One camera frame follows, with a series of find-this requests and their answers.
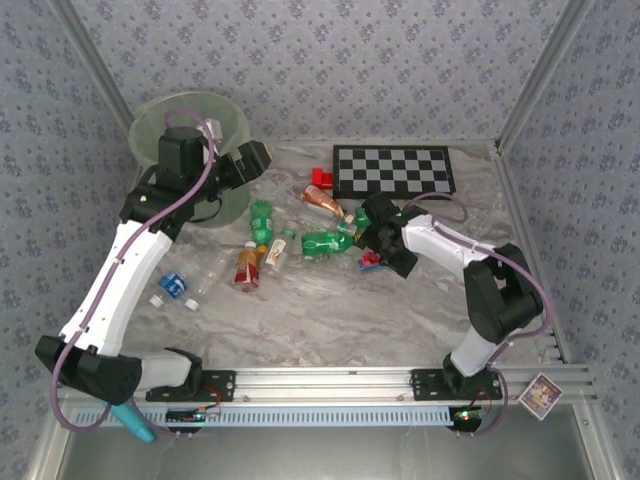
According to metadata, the red blue small package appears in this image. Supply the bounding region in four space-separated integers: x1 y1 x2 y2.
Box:
357 251 387 272

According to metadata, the small bottle green label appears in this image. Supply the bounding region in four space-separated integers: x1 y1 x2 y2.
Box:
335 208 370 237

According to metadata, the crushed green plastic bottle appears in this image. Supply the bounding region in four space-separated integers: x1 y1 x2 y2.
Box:
300 230 359 259

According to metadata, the green bottle yellow cap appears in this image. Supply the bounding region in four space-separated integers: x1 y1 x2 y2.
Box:
248 198 277 255

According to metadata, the orange brown plastic bottle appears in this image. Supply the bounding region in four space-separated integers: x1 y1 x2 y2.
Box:
300 183 354 220

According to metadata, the white bottle green cap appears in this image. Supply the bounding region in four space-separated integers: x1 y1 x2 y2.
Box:
266 228 297 274

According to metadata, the red label tea bottle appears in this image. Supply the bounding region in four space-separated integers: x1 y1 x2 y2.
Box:
232 240 261 292

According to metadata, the clear bottle blue label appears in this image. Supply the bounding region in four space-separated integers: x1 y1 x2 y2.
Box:
149 271 192 307

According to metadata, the slim clear bottle white cap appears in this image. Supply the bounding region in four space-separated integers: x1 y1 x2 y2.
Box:
184 252 229 312

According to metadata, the green bin with liner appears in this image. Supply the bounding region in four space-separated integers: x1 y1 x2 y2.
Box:
127 89 254 230

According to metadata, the black white checkerboard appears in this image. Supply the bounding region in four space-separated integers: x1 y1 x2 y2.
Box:
332 144 457 199

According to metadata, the right circuit board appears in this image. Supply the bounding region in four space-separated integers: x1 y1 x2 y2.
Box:
448 407 485 427

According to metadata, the circuit board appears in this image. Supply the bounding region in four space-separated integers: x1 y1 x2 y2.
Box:
166 407 222 427
448 407 485 427

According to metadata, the colourful picture card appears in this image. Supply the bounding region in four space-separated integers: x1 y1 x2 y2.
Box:
518 373 565 419

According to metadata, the left circuit board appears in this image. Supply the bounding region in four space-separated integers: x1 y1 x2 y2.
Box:
166 407 222 427

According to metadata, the teal pen-shaped tool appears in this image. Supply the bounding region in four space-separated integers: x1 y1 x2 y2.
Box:
110 402 157 444

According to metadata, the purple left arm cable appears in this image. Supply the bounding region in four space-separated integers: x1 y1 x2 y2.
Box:
49 109 221 439

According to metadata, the aluminium frame post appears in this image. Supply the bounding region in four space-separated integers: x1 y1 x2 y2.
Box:
494 0 596 151
52 0 136 124

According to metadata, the black right mount plate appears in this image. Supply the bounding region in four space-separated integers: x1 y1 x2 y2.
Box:
410 368 504 401

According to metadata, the black mount plate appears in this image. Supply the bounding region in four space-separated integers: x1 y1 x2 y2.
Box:
144 368 237 404
410 368 504 401

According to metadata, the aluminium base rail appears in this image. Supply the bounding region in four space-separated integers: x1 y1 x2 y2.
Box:
144 367 504 405

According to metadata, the slotted light blue cable duct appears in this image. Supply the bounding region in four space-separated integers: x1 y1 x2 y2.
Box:
74 403 484 430

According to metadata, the black left mount plate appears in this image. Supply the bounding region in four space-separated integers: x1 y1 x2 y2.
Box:
144 368 237 404

